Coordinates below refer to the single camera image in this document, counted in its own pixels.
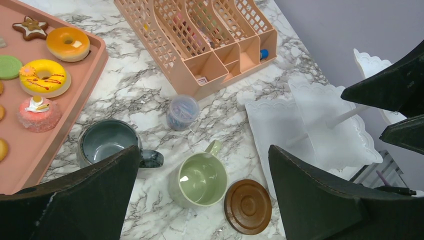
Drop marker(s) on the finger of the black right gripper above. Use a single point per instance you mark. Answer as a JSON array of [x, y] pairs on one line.
[[398, 88], [407, 134]]

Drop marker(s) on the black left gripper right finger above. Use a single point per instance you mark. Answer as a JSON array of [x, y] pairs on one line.
[[317, 205]]

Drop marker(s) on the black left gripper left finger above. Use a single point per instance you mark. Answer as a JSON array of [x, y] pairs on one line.
[[87, 204]]

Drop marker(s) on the yellow frosted donut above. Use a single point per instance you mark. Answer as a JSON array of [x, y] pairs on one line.
[[45, 78]]

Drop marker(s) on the right brown wooden coaster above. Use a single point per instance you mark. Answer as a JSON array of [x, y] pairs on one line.
[[247, 207]]

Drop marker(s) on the dark blue-green ceramic mug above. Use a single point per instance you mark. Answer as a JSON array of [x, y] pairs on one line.
[[107, 137]]

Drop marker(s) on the white tiered dessert stand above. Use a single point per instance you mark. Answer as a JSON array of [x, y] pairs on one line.
[[317, 126]]

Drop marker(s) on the pink snowball cake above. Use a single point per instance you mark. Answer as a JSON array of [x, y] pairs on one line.
[[39, 116]]

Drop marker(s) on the orange round biscuit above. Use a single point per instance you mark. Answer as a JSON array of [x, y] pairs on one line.
[[4, 149]]

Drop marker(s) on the light green ceramic mug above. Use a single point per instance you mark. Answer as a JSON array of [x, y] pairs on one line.
[[201, 180]]

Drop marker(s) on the blue capped bottle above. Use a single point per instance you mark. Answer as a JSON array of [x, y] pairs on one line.
[[264, 53]]

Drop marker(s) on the pink dessert tray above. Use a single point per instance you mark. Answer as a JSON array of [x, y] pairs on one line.
[[30, 154]]

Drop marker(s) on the green macaron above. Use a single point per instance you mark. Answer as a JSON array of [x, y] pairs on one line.
[[9, 67]]

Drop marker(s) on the orange glazed donut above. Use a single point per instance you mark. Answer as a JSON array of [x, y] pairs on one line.
[[68, 44]]

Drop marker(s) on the brown star cookie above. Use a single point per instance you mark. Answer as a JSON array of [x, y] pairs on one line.
[[31, 29]]

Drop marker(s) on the pink mesh file organizer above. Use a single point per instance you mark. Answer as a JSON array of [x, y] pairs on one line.
[[202, 46]]

